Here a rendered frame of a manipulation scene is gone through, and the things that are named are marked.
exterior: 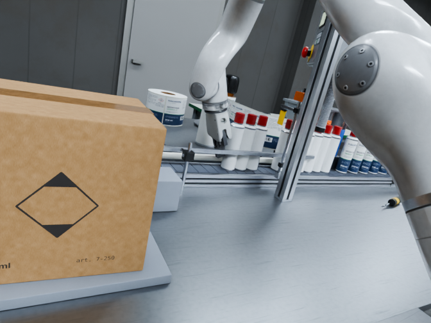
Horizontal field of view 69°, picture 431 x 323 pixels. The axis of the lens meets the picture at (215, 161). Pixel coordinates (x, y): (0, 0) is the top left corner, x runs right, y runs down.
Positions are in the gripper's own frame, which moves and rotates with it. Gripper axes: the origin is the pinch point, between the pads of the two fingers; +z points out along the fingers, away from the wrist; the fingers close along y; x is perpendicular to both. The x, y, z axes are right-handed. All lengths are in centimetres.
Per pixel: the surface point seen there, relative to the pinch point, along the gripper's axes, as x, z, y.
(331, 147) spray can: -51, 12, -2
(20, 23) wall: 62, -46, 267
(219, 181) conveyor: 3.8, 8.2, -5.5
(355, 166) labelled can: -66, 27, -2
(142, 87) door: -36, 32, 271
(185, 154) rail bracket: 16.0, -7.7, -10.4
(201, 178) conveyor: 9.9, 5.1, -4.9
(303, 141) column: -22.3, -3.3, -16.8
